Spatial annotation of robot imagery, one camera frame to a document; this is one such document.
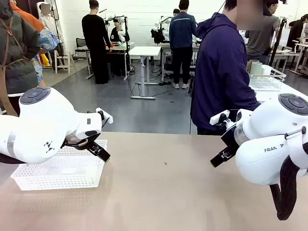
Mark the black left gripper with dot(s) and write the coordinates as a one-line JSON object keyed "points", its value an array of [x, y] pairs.
{"points": [[89, 140]]}

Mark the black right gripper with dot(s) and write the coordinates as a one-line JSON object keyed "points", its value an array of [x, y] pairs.
{"points": [[229, 139]]}

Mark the white perforated plastic basket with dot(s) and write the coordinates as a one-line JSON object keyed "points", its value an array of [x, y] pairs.
{"points": [[60, 178]]}

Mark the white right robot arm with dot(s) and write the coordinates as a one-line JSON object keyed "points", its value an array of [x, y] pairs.
{"points": [[264, 134]]}

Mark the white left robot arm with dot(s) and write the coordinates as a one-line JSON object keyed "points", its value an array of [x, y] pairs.
{"points": [[43, 125]]}

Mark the person's right forearm purple sleeve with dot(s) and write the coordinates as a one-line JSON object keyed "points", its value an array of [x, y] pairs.
{"points": [[253, 98]]}

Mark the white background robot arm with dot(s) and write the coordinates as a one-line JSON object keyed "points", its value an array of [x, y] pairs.
{"points": [[166, 20]]}

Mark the person in purple hoodie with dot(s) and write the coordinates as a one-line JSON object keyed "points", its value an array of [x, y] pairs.
{"points": [[216, 72]]}

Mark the black power strip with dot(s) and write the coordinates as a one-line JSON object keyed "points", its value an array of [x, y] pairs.
{"points": [[165, 83]]}

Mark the white cup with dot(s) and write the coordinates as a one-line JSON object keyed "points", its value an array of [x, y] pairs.
{"points": [[266, 70]]}

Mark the white side table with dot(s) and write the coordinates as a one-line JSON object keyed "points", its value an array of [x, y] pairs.
{"points": [[293, 90]]}

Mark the wooden step stool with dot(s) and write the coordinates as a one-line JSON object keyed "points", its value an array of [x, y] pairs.
{"points": [[62, 61]]}

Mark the black pole stand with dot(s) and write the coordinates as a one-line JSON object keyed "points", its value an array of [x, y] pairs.
{"points": [[125, 48]]}

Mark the black mesh chair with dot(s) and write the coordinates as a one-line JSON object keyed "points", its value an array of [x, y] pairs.
{"points": [[80, 45]]}

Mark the white standing desk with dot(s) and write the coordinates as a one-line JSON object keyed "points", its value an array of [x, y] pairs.
{"points": [[145, 51]]}

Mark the person in black clothes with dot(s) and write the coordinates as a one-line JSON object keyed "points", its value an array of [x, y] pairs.
{"points": [[95, 41]]}

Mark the person in blue jacket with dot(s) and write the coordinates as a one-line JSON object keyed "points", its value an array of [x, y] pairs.
{"points": [[183, 43]]}

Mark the seated person at desk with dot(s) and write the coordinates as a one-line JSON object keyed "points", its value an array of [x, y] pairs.
{"points": [[118, 32]]}

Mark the person in grey t-shirt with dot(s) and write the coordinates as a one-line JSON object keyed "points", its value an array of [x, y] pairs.
{"points": [[261, 38]]}

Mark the person in orange and blue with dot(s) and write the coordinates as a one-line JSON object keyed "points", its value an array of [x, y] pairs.
{"points": [[47, 41]]}

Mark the person in dark green jacket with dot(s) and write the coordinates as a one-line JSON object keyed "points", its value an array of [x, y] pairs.
{"points": [[16, 55]]}

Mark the black tripod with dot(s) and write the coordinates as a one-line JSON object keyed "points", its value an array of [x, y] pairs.
{"points": [[279, 41]]}

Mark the figure in white coat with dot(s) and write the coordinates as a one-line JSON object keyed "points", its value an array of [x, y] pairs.
{"points": [[49, 24]]}

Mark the person in dark clothes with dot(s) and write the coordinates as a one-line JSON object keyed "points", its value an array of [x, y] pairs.
{"points": [[298, 31]]}

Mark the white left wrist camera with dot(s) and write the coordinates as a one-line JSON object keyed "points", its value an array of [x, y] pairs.
{"points": [[107, 116]]}

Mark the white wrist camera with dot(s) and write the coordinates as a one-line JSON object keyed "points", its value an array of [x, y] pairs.
{"points": [[217, 118], [107, 116]]}

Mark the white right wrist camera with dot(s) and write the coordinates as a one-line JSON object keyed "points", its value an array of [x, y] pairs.
{"points": [[217, 118]]}

